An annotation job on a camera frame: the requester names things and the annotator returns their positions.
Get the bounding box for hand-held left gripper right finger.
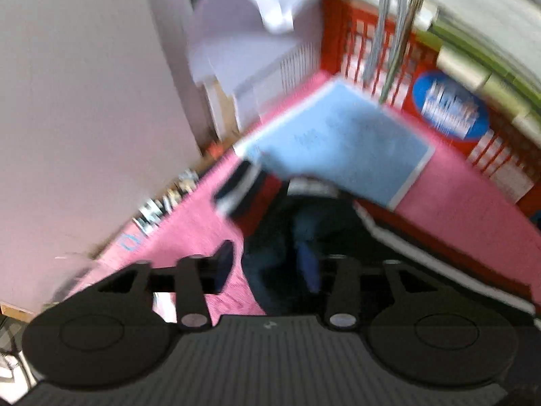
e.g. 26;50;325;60
297;241;442;331

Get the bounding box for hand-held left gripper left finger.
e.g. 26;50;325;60
96;240;235;331

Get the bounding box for navy sweater red white stripes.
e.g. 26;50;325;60
212;160;534;318

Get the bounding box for pink blanket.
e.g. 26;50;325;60
55;70;541;318

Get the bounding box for white ribbed panel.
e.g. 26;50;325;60
232;40;324;136

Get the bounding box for white garment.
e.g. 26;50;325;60
186;0;356;94

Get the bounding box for red plastic crate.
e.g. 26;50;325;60
320;0;541;216

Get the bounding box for row of books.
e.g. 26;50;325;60
423;0;541;144

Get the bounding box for grey hanging strap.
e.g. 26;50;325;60
363;0;429;104

